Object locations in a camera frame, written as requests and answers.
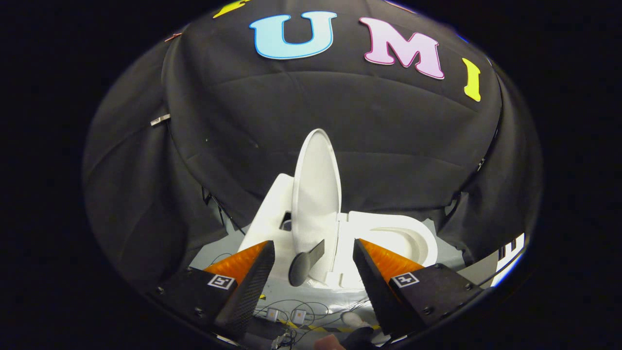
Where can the copper cloth clip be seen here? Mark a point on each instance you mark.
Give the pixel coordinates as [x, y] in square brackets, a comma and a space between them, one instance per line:
[172, 36]

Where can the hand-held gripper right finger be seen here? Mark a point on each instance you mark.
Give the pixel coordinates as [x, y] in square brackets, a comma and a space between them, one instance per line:
[379, 296]

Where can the black backdrop cloth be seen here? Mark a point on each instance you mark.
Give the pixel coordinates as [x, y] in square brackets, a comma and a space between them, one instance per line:
[301, 121]

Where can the small white orange box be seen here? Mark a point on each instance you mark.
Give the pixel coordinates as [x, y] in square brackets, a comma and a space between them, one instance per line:
[300, 316]
[272, 315]

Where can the white toilet lid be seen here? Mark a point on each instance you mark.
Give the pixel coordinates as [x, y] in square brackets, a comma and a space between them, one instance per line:
[316, 194]

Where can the silver cloth clip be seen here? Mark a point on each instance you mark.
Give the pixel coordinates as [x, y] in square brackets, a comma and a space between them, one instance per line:
[160, 119]

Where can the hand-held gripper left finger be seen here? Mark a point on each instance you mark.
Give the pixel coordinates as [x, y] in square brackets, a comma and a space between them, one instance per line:
[248, 296]

